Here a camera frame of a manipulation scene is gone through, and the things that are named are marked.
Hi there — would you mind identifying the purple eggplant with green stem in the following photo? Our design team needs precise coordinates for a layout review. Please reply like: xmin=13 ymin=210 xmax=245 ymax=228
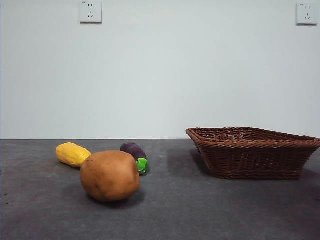
xmin=119 ymin=142 xmax=150 ymax=177

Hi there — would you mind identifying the brown potato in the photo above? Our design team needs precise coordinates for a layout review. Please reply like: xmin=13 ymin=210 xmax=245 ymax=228
xmin=79 ymin=149 xmax=141 ymax=203

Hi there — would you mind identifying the yellow corn cob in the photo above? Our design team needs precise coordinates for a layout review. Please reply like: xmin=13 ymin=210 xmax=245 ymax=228
xmin=55 ymin=142 xmax=92 ymax=168

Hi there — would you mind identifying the brown wicker basket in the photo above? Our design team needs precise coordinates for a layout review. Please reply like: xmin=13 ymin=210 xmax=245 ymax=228
xmin=185 ymin=126 xmax=320 ymax=181

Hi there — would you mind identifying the white wall socket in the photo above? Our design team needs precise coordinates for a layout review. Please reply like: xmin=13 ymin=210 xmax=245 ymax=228
xmin=295 ymin=2 xmax=318 ymax=26
xmin=79 ymin=0 xmax=103 ymax=25

